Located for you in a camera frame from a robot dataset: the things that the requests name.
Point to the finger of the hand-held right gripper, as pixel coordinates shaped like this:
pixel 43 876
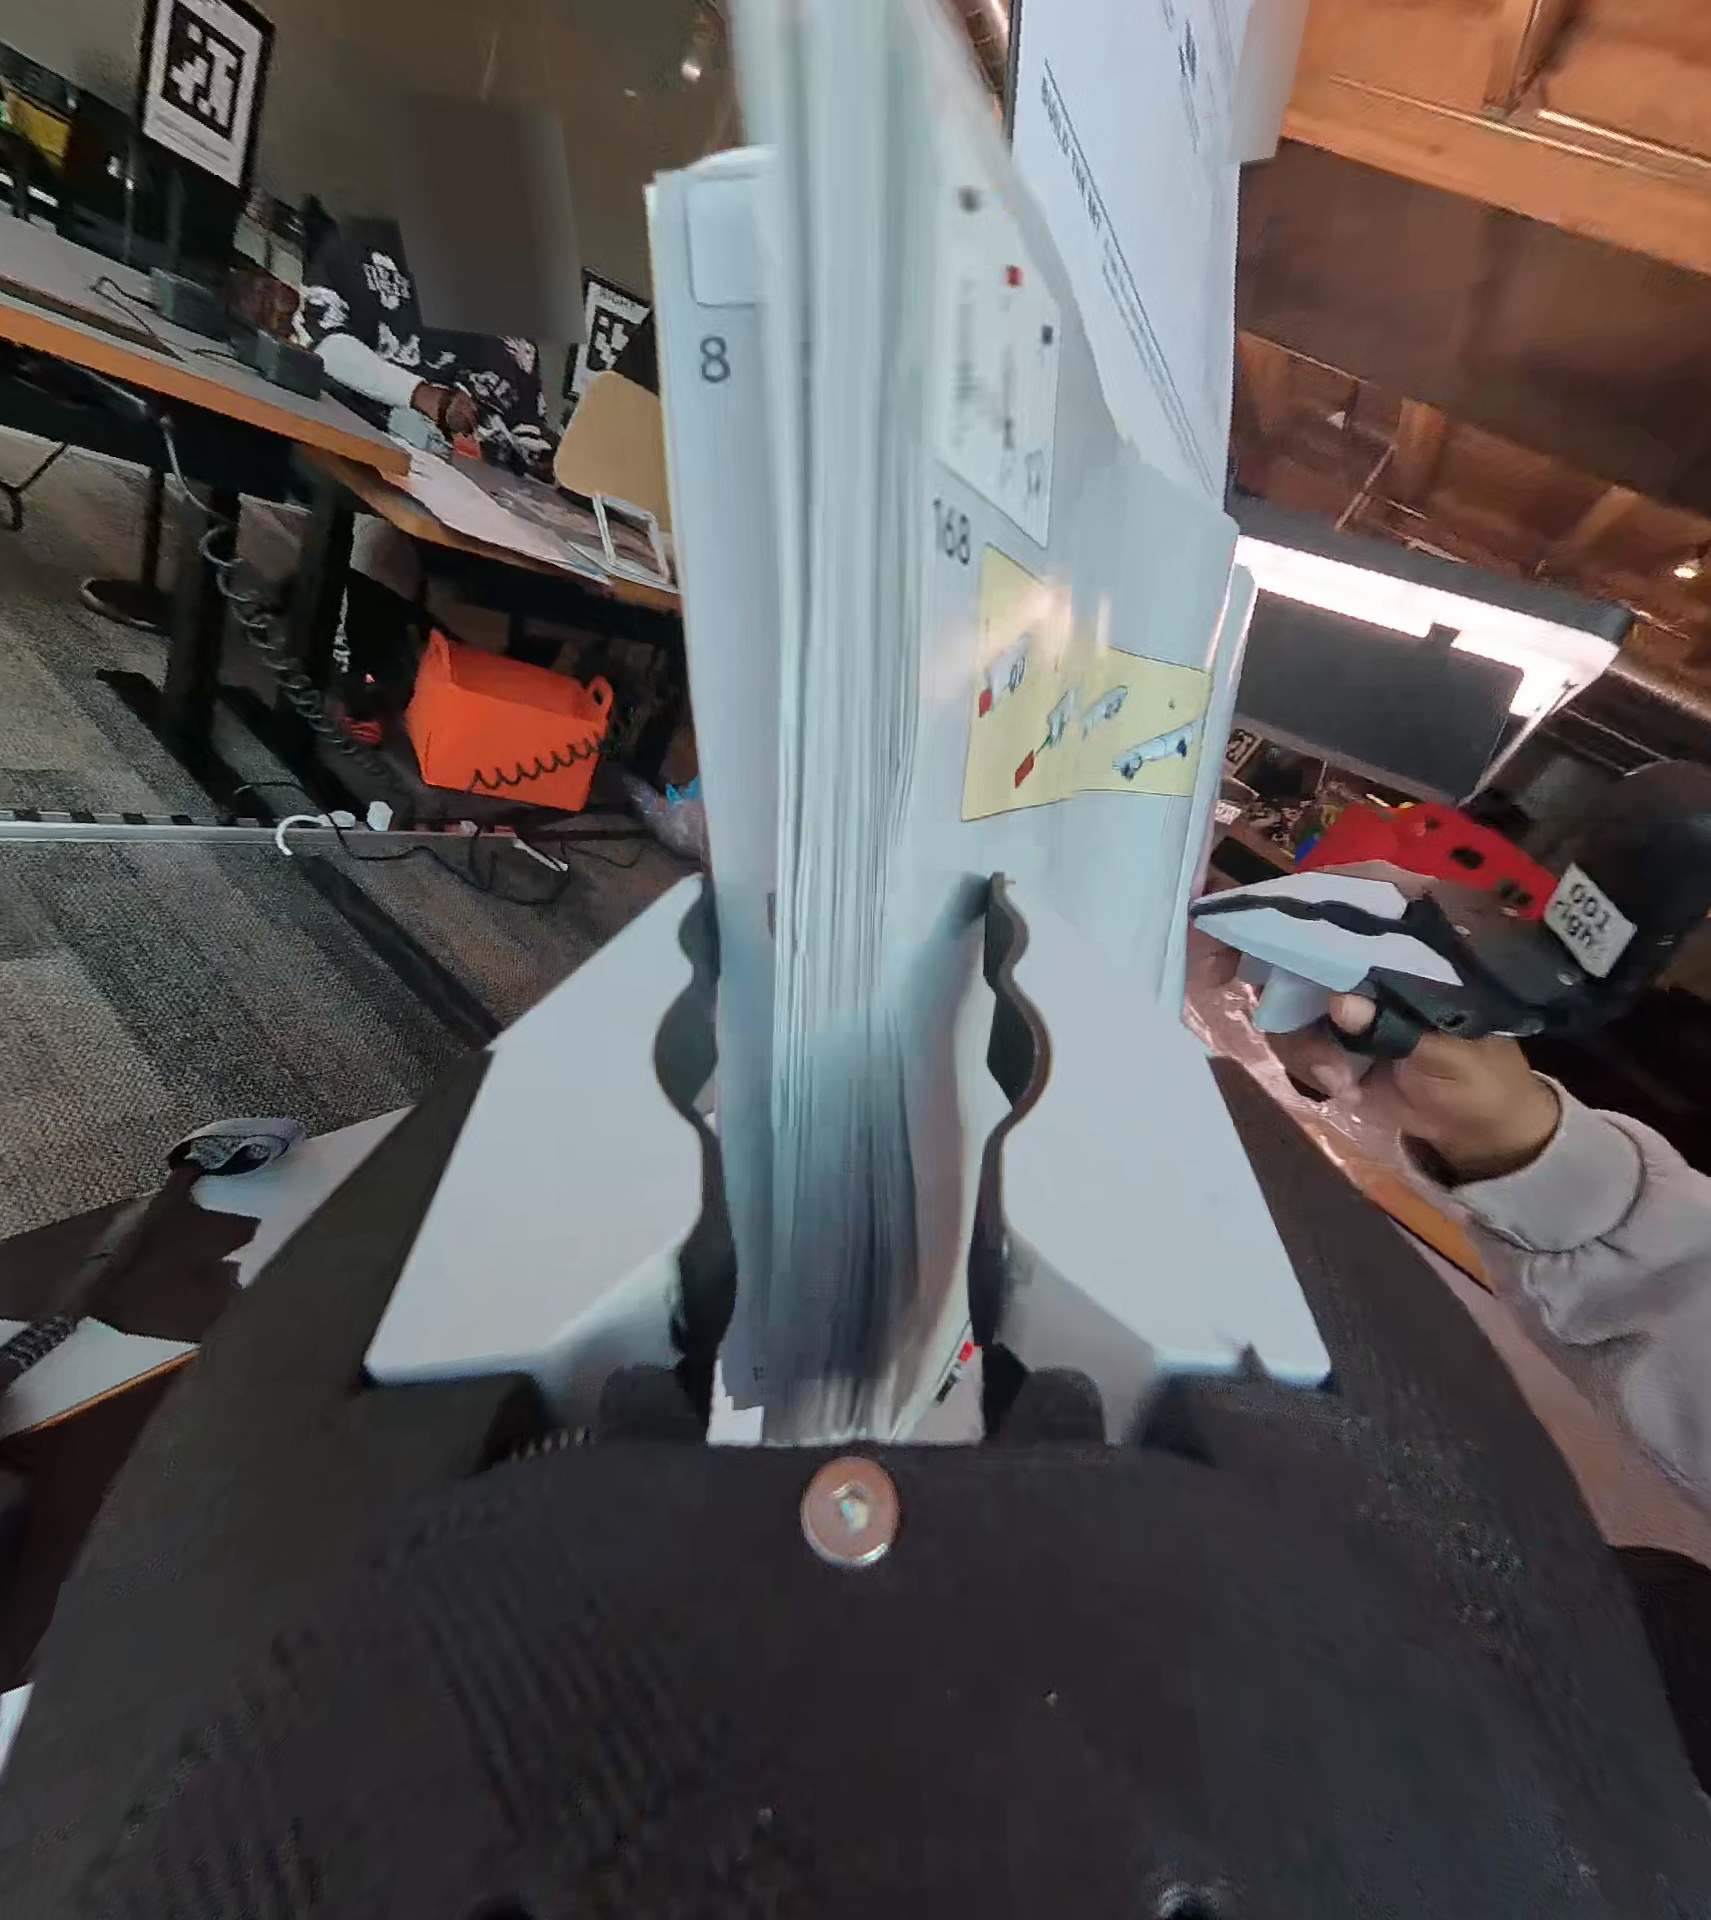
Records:
pixel 1321 960
pixel 1299 901

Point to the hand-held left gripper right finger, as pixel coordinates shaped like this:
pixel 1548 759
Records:
pixel 1157 1201

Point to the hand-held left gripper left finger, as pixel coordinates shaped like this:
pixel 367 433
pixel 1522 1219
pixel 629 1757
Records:
pixel 541 1201

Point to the building instruction booklet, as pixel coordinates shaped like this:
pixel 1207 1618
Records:
pixel 857 751

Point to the person's right forearm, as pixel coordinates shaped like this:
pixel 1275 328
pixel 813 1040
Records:
pixel 1666 1290

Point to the person's right hand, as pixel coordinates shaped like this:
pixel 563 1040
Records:
pixel 1486 1111

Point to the red paper bag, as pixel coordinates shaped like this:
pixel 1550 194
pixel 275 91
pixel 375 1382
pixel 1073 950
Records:
pixel 1426 848

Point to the dark hanging acoustic panel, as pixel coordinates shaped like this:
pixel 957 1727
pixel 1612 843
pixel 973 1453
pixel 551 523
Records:
pixel 1367 690

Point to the long ceiling light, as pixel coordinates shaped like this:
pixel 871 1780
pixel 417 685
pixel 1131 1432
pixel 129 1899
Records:
pixel 1396 593

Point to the orange plastic crate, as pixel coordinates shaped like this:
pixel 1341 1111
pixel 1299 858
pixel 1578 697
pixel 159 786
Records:
pixel 495 720

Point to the wooden-edged table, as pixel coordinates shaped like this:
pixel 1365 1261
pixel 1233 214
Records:
pixel 31 262
pixel 495 524

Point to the black and white marker sign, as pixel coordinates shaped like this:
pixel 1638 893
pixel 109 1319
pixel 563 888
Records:
pixel 203 75
pixel 613 330

